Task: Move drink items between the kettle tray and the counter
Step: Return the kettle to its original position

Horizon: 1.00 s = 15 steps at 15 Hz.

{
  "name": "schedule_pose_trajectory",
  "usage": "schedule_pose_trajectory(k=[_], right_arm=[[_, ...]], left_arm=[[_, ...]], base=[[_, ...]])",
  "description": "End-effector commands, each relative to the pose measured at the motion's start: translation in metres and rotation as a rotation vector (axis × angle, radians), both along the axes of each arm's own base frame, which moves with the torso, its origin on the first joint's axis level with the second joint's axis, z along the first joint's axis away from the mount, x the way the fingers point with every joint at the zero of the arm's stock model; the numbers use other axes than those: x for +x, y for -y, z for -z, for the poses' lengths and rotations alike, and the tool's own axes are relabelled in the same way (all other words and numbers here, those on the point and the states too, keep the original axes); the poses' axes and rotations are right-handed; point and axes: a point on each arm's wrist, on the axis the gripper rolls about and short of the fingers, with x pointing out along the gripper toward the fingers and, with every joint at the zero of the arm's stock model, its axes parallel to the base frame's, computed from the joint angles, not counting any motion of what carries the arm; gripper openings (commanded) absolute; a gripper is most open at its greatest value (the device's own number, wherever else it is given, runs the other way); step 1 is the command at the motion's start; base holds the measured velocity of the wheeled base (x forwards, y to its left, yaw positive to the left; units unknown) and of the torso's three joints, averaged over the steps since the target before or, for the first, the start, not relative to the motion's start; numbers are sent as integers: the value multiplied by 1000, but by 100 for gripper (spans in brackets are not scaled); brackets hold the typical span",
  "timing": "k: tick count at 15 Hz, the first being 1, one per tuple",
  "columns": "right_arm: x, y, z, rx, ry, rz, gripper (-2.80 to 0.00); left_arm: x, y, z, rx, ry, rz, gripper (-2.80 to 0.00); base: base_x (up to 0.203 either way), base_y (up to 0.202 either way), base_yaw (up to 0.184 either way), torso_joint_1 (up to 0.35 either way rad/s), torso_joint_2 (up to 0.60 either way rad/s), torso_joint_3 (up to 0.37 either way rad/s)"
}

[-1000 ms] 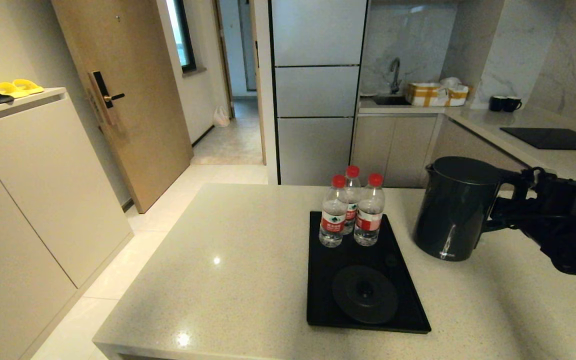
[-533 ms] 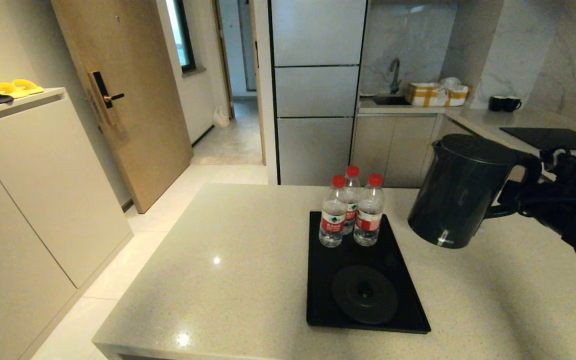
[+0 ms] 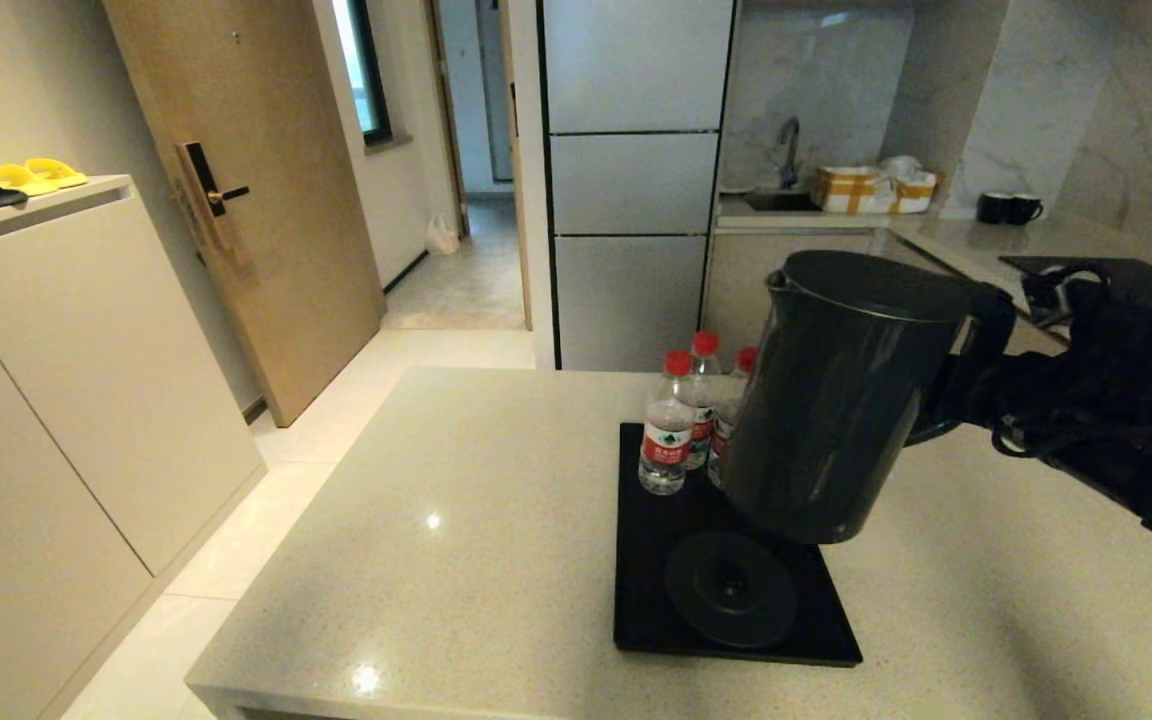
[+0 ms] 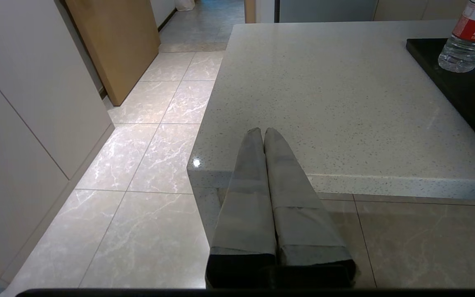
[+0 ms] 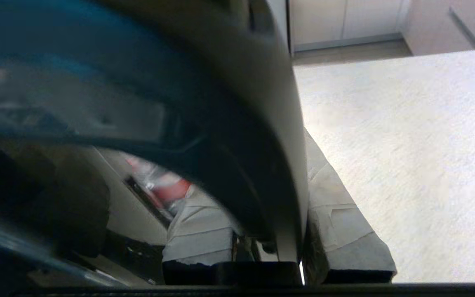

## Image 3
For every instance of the beige kitchen counter cabinets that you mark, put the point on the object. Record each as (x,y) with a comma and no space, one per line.
(736,290)

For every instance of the black mug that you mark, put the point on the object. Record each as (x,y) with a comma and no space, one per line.
(990,208)
(1020,210)

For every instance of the metal kitchen faucet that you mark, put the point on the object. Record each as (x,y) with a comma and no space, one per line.
(790,147)

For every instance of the black rectangular tray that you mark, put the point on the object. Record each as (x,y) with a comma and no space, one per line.
(646,580)

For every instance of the tall white refrigerator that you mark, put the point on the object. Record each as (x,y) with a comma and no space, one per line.
(631,180)

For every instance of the dark framed window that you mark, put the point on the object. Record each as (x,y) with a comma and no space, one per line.
(368,70)

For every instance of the yellow white box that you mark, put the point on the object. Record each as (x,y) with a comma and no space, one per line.
(848,190)

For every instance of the red-capped water bottle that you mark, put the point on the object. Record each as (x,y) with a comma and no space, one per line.
(704,343)
(666,440)
(746,358)

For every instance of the beige shoe cabinet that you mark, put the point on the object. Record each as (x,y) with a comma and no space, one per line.
(66,400)

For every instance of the yellow slipper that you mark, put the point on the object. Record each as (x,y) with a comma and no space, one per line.
(56,173)
(19,180)

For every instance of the dark kitchen sink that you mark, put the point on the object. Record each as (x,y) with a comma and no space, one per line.
(779,201)

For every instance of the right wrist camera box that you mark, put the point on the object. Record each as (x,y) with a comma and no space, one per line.
(1046,295)

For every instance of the white plastic bag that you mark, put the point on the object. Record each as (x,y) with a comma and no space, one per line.
(441,237)

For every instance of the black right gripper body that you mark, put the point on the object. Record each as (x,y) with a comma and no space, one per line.
(1011,395)

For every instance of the light wooden door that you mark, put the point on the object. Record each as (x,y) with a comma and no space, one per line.
(266,120)

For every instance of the round black kettle base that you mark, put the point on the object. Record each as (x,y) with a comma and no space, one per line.
(729,600)

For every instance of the black electric kettle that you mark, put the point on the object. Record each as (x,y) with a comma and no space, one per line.
(826,400)

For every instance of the cardboard box with yellow tape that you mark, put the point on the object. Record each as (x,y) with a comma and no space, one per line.
(916,188)

